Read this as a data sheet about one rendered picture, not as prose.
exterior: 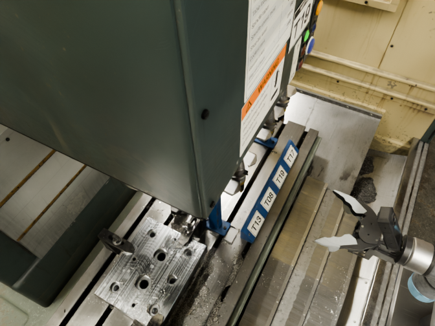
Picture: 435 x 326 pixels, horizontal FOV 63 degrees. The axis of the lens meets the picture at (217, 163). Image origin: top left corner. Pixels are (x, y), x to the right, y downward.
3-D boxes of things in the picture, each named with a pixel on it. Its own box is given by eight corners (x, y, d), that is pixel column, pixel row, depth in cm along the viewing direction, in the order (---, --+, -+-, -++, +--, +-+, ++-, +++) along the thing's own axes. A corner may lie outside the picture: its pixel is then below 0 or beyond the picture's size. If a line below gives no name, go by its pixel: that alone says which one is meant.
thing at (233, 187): (244, 184, 102) (244, 182, 101) (235, 198, 99) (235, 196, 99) (222, 174, 104) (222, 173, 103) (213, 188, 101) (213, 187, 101)
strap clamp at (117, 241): (142, 257, 122) (133, 239, 110) (136, 265, 121) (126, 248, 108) (112, 240, 126) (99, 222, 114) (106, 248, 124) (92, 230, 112)
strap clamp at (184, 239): (206, 226, 128) (204, 206, 116) (188, 257, 122) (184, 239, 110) (199, 222, 129) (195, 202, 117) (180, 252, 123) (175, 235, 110)
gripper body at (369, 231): (344, 251, 88) (394, 272, 84) (354, 237, 80) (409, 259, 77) (352, 225, 91) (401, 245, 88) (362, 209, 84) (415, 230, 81)
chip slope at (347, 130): (364, 149, 181) (382, 114, 160) (320, 270, 146) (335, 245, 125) (212, 95, 207) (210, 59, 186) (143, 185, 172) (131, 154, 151)
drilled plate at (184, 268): (207, 251, 118) (206, 246, 114) (159, 335, 104) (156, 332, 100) (151, 222, 125) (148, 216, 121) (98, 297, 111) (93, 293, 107)
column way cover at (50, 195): (125, 163, 145) (83, 62, 103) (42, 264, 122) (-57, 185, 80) (115, 159, 147) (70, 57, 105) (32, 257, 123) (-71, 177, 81)
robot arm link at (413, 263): (431, 268, 76) (436, 236, 80) (408, 259, 77) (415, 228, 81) (415, 279, 82) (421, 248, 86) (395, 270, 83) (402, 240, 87)
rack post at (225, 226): (231, 224, 128) (231, 180, 104) (224, 237, 126) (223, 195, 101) (207, 213, 131) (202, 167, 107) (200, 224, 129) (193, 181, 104)
